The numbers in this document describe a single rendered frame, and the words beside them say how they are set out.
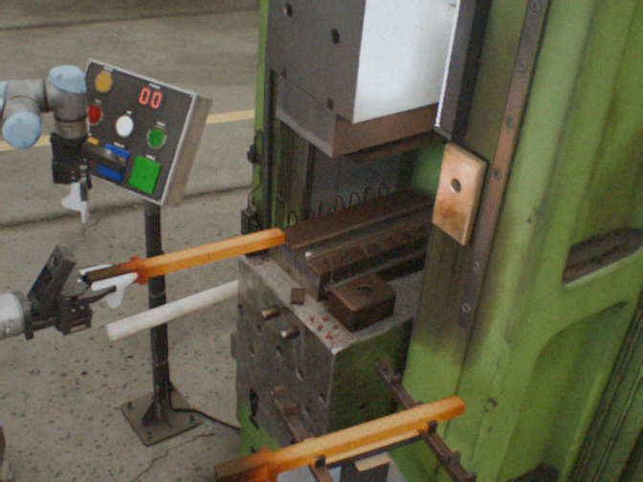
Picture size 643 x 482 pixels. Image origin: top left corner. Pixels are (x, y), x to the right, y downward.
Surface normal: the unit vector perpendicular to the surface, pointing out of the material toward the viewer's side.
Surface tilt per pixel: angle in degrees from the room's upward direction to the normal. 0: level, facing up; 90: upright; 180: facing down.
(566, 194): 89
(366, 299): 0
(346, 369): 90
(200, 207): 0
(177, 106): 60
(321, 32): 90
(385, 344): 90
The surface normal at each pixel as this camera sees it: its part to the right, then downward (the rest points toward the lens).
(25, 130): 0.28, 0.56
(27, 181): 0.07, -0.82
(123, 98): -0.40, -0.01
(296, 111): -0.82, 0.27
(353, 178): 0.57, 0.50
